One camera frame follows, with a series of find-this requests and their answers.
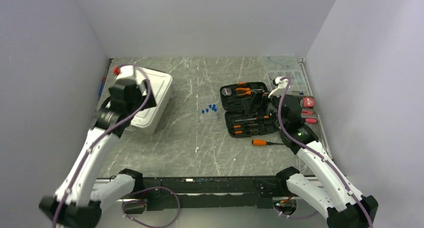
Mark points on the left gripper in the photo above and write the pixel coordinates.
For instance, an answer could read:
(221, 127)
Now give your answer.
(150, 103)

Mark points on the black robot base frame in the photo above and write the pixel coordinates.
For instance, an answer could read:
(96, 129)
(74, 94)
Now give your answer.
(261, 192)

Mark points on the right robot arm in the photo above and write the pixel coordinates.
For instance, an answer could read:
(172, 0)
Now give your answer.
(338, 201)

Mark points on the red handled screwdriver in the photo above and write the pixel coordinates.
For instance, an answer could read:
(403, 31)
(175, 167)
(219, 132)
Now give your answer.
(311, 120)

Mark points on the orange handled pliers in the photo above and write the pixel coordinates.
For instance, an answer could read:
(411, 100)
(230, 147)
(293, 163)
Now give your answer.
(243, 92)

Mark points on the orange handled screwdriver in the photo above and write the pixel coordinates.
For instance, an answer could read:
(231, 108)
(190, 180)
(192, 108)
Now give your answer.
(259, 142)

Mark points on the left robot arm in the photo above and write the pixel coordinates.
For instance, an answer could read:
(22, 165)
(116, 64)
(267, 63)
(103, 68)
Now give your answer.
(75, 204)

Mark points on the clear compartment organizer box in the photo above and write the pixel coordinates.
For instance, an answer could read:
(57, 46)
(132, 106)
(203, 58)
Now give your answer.
(285, 65)

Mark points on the black orange tool case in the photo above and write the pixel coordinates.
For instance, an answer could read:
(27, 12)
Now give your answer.
(238, 123)

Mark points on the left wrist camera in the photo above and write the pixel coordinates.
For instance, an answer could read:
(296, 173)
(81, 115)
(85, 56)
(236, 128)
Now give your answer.
(126, 73)

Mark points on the clear test tube rack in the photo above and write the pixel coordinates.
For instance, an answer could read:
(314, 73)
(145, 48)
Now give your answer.
(203, 102)

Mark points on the beige plastic bin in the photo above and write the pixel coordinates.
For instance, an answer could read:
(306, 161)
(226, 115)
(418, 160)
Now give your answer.
(155, 117)

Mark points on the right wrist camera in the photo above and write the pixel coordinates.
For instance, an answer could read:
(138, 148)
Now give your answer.
(281, 86)

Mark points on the red tape measure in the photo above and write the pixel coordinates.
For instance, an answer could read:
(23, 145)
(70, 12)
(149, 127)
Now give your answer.
(308, 102)

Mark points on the grey tool tray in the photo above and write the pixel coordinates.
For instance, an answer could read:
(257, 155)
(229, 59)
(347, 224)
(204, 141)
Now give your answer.
(315, 127)

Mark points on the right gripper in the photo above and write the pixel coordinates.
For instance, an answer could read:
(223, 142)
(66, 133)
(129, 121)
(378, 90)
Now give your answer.
(256, 98)

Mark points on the blue red pens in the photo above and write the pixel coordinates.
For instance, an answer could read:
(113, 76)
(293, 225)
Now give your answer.
(103, 81)

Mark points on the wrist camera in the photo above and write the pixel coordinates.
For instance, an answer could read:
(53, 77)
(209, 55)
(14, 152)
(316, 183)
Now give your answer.
(281, 86)
(126, 73)

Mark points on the white tray lid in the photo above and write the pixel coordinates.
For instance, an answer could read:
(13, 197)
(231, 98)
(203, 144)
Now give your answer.
(155, 90)

